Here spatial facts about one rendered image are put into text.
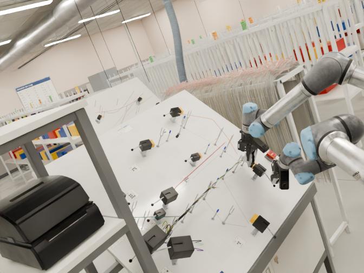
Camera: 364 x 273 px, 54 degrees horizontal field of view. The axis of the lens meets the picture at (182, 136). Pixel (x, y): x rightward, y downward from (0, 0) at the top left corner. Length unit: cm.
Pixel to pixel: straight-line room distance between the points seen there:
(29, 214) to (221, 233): 96
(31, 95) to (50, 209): 1183
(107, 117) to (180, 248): 360
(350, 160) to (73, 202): 85
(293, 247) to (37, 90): 1157
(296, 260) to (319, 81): 105
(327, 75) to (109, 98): 395
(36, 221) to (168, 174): 94
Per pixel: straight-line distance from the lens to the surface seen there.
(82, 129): 109
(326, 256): 255
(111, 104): 509
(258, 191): 202
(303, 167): 171
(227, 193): 193
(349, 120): 137
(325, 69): 158
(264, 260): 181
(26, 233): 109
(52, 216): 111
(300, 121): 295
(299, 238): 220
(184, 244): 150
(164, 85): 642
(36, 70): 1311
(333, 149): 126
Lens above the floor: 190
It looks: 14 degrees down
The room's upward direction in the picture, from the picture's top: 21 degrees counter-clockwise
